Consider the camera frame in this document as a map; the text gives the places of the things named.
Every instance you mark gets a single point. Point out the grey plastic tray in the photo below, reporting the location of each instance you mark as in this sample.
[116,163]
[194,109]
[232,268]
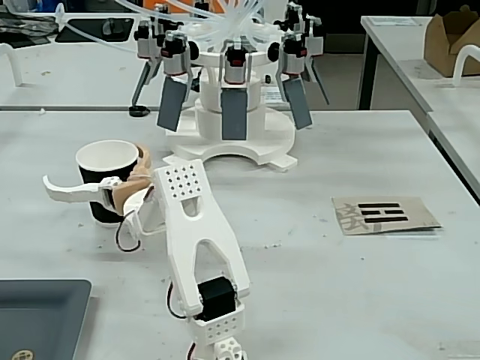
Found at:
[37,318]

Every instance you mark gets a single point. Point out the printed cardboard card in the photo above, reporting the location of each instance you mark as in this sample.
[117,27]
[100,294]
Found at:
[412,213]

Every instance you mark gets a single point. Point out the brown cardboard box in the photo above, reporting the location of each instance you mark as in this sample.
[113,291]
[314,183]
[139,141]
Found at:
[438,48]

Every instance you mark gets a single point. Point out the white round machine stand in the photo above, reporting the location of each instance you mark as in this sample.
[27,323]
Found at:
[206,123]

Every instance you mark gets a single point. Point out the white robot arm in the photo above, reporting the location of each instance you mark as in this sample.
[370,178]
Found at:
[195,240]

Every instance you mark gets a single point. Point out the black paper cup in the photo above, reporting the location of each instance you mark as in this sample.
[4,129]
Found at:
[90,174]

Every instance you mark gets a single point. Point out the printed paper label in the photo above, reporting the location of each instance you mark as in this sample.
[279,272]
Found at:
[270,95]

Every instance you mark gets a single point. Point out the orange object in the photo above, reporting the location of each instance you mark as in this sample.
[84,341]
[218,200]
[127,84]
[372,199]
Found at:
[155,3]

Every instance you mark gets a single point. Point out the clear tubing bundle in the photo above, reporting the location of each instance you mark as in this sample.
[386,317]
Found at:
[234,22]

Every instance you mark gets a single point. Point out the white bent bracket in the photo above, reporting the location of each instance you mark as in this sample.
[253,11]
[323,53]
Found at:
[458,71]
[17,71]

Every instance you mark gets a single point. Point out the black flat mat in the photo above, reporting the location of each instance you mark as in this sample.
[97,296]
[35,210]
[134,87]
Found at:
[86,32]

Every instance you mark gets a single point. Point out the dark crumpled plastic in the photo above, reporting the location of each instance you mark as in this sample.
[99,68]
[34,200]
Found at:
[22,26]

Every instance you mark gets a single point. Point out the black table leg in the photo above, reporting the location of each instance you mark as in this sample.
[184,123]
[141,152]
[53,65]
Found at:
[367,75]

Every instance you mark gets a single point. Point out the white paper sheet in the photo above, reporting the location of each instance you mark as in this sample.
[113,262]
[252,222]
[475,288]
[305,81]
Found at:
[397,21]

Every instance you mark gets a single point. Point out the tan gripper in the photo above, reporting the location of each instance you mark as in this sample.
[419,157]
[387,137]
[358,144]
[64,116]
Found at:
[107,187]

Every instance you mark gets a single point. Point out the small black cap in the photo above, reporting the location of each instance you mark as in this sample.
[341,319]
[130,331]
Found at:
[138,111]

